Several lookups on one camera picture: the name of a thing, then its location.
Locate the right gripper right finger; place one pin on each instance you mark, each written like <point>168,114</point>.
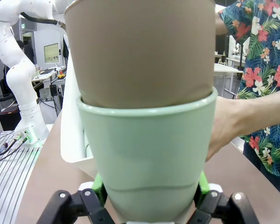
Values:
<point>224,205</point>

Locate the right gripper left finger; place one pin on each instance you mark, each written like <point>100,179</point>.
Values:
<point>84,203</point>

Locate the green plastic cup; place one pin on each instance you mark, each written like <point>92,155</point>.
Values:
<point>149,151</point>

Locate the white plastic basket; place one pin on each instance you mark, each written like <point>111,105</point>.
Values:
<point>71,116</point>

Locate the brown plastic cup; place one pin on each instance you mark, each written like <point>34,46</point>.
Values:
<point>142,53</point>

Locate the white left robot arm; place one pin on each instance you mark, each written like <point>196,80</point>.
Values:
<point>18,70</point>

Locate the person's left forearm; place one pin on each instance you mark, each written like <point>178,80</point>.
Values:
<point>259,112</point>

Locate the person's left hand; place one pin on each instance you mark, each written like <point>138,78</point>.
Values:
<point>224,123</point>

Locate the slotted aluminium base table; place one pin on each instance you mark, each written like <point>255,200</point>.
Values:
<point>9,182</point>

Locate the small black box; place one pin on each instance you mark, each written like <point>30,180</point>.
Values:
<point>54,90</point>

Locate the red emergency button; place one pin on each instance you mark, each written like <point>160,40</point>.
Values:
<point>61,74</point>

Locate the white background table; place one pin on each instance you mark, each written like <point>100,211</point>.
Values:
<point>224,68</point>

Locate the lit computer screen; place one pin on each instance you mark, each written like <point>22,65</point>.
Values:
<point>52,53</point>

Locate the floral shirt person torso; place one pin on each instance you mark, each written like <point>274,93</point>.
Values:
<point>266,46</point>

